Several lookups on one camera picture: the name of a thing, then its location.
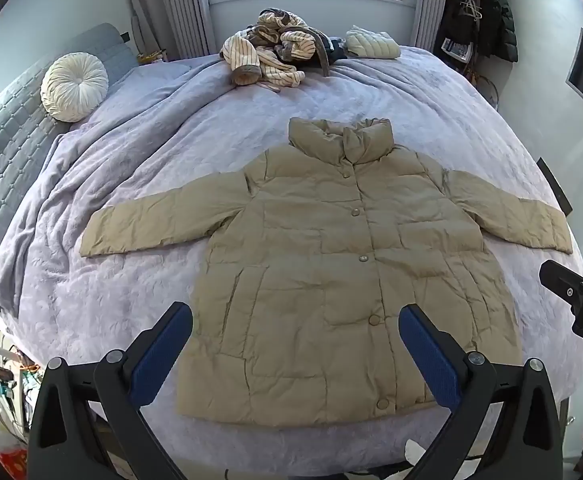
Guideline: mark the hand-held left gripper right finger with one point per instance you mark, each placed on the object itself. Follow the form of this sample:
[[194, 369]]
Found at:
[[431, 355]]

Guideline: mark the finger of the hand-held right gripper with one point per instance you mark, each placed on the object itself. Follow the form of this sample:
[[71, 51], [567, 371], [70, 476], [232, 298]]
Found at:
[[559, 280]]

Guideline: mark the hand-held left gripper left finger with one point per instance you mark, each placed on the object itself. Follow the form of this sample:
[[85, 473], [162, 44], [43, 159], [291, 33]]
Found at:
[[159, 355]]

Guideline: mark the beige puffer jacket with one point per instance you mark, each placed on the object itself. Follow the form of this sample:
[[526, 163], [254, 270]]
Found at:
[[331, 280]]

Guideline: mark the dark furniture edge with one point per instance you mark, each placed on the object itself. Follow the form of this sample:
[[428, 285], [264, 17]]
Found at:
[[554, 185]]

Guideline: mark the red packet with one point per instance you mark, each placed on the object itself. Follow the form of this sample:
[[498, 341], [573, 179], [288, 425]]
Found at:
[[14, 460]]

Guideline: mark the bed with lavender blanket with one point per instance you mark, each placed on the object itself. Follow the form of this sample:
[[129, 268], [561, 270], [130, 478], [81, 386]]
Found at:
[[161, 160]]

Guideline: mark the printed bag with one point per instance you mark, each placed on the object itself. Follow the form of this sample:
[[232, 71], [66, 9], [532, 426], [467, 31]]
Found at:
[[457, 50]]

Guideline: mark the grey quilted headboard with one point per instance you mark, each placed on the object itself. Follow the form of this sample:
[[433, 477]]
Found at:
[[6, 135]]

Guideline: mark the hanging black coats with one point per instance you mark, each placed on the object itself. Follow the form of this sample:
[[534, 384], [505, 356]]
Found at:
[[486, 10]]

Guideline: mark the round white pleated pillow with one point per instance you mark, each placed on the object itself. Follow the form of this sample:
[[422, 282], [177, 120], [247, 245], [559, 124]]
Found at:
[[74, 87]]

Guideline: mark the folded pale green puffer jacket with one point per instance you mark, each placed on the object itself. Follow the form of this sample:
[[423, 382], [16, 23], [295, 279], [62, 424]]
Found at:
[[371, 43]]

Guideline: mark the grey curtain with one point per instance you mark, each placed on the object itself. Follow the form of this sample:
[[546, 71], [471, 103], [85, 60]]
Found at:
[[171, 5], [431, 5]]

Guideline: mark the dark garment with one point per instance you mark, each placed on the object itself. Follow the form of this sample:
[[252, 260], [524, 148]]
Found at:
[[334, 49]]

